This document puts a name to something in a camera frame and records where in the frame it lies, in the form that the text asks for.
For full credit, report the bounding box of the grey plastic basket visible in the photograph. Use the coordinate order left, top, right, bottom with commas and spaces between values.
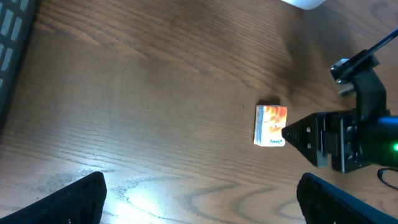
1, 0, 37, 121

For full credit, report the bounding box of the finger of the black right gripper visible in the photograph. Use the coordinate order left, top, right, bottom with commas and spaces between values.
282, 113, 328, 167

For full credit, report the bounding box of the orange tissue pack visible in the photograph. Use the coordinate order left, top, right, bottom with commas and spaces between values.
253, 105, 287, 147

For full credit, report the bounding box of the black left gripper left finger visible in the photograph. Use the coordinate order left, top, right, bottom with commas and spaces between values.
1, 171, 107, 224

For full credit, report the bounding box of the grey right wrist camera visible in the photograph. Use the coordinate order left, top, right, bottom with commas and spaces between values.
330, 50, 388, 121

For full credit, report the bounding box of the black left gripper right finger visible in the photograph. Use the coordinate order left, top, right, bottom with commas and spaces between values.
297, 172, 397, 224

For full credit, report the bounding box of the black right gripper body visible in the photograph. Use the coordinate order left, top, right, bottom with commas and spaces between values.
323, 110, 397, 174

